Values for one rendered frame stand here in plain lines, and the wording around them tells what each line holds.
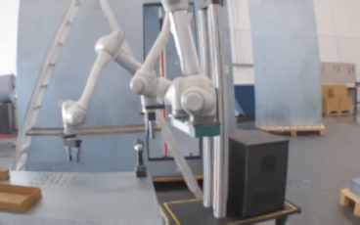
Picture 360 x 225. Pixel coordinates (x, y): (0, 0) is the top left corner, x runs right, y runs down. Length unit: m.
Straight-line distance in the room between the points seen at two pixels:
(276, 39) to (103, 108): 4.79
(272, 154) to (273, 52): 5.79
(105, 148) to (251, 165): 2.30
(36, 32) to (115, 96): 1.30
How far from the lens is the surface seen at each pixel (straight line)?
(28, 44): 4.63
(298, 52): 8.23
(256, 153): 2.51
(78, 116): 2.31
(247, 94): 10.46
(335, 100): 12.02
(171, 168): 4.48
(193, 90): 2.07
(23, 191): 2.19
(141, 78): 2.17
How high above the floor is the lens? 1.28
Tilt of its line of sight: 5 degrees down
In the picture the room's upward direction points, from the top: 2 degrees counter-clockwise
